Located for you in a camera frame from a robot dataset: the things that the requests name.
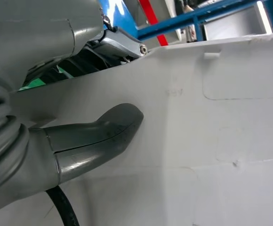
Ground blue steel shelf rack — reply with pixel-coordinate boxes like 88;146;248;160
99;0;273;41

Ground green plastic crate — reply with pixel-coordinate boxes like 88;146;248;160
18;66;74;92

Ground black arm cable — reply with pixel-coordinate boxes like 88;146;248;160
45;186;81;226

